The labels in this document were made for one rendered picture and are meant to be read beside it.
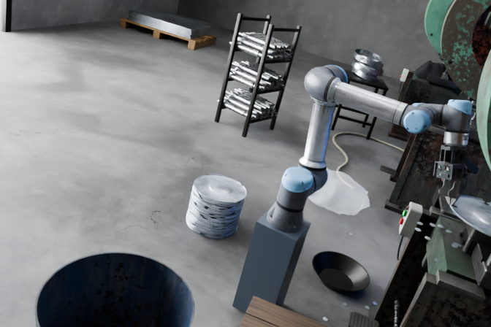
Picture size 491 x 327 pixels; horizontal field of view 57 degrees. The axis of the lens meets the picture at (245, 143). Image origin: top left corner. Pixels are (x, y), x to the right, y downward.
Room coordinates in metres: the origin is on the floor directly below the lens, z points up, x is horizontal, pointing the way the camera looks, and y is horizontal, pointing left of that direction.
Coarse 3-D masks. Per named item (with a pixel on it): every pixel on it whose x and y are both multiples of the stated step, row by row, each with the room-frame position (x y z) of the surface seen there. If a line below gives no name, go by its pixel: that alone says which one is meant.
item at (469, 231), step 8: (440, 200) 1.49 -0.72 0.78; (448, 208) 1.43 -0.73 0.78; (456, 216) 1.39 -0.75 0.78; (464, 232) 1.46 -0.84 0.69; (472, 232) 1.39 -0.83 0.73; (480, 232) 1.38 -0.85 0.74; (464, 240) 1.42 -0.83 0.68; (472, 240) 1.39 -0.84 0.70; (480, 240) 1.38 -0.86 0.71; (488, 240) 1.37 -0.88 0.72; (464, 248) 1.39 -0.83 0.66; (472, 248) 1.38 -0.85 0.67
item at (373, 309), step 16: (432, 208) 1.69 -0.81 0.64; (416, 240) 1.67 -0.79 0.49; (400, 256) 1.71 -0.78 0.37; (416, 256) 1.66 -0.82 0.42; (400, 272) 1.67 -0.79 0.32; (416, 272) 1.66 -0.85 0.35; (400, 288) 1.66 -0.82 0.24; (416, 288) 1.65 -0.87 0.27; (384, 304) 1.67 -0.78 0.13; (400, 304) 1.66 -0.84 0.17; (384, 320) 1.66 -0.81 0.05; (400, 320) 1.65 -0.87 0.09
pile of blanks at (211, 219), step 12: (192, 192) 2.14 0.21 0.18; (192, 204) 2.09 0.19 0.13; (204, 204) 2.04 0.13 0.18; (216, 204) 2.04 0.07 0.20; (228, 204) 2.04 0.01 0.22; (240, 204) 2.11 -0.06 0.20; (192, 216) 2.07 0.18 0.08; (204, 216) 2.03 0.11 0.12; (216, 216) 2.04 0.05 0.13; (228, 216) 2.05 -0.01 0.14; (192, 228) 2.07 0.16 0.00; (204, 228) 2.03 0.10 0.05; (216, 228) 2.03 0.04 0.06; (228, 228) 2.07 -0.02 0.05
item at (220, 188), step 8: (200, 176) 2.24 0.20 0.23; (216, 176) 2.30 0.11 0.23; (224, 176) 2.31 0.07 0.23; (200, 184) 2.16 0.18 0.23; (208, 184) 2.18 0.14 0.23; (216, 184) 2.19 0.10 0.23; (224, 184) 2.21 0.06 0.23; (232, 184) 2.25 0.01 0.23; (200, 192) 2.08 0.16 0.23; (208, 192) 2.10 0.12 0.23; (216, 192) 2.11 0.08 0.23; (224, 192) 2.13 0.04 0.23; (232, 192) 2.16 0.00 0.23; (240, 192) 2.18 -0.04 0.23; (216, 200) 2.04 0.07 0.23; (224, 200) 2.06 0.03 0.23; (240, 200) 2.09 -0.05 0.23
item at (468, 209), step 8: (464, 200) 1.53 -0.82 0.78; (472, 200) 1.55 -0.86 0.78; (480, 200) 1.56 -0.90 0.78; (456, 208) 1.44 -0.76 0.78; (464, 208) 1.46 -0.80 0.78; (472, 208) 1.47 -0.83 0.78; (480, 208) 1.48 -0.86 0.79; (488, 208) 1.51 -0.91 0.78; (464, 216) 1.39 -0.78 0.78; (472, 216) 1.41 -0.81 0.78; (480, 216) 1.41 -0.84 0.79; (488, 216) 1.43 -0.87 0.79; (472, 224) 1.35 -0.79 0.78; (480, 224) 1.36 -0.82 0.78; (488, 224) 1.37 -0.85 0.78; (488, 232) 1.32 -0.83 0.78
